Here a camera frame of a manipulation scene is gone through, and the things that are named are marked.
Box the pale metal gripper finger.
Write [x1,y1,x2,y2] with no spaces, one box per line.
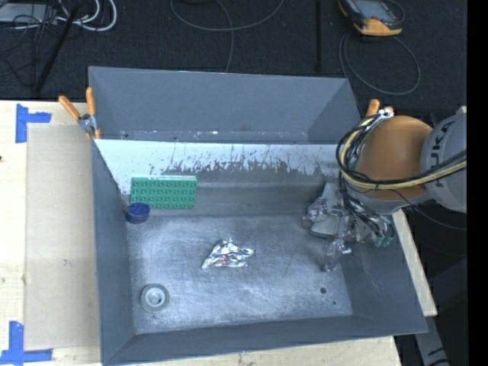
[324,238,352,273]
[303,200,339,239]

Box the crumpled silver foil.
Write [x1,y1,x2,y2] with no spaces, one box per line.
[201,237,255,271]

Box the grey metal bin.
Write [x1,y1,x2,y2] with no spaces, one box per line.
[88,66,429,366]

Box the green studded flat block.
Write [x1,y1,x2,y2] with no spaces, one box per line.
[130,175,198,210]

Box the grey round lid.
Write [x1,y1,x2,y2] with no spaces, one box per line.
[140,283,170,313]

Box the dark blue round cap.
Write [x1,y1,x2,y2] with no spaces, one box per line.
[125,202,151,225]

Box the pale cardboard board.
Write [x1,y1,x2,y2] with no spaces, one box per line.
[22,123,101,353]

